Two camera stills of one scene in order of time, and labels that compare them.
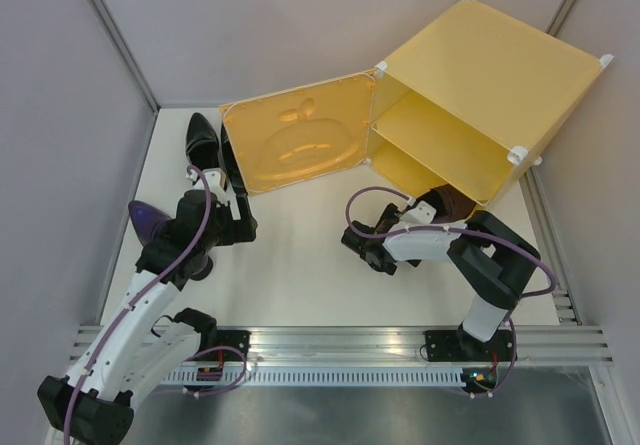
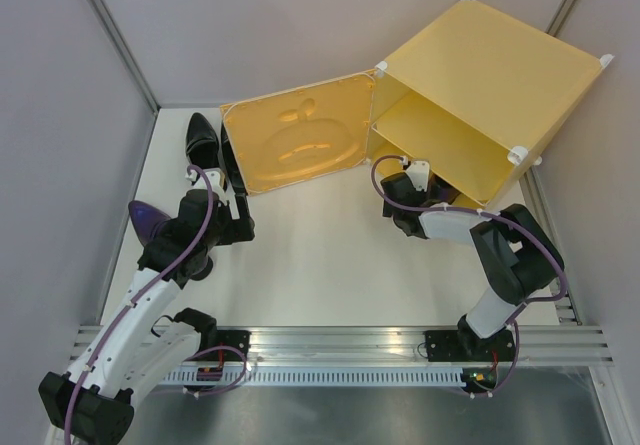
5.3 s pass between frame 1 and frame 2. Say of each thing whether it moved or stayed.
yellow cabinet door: stayed
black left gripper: stayed
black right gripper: moved
